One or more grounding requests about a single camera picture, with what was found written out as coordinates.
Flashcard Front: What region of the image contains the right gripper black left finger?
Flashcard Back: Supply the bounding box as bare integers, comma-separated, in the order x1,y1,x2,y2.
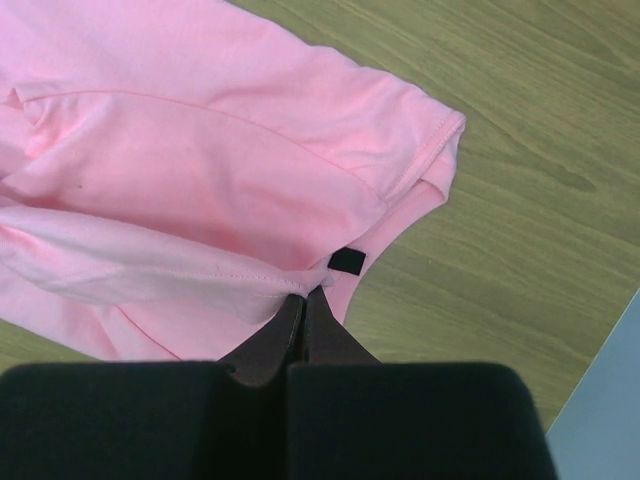
1,296,305,479

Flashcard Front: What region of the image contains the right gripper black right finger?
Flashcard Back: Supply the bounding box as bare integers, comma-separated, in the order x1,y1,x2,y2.
287,289,557,479

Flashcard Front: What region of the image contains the pink t shirt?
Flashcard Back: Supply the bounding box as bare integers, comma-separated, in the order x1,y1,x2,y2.
1,1,465,360

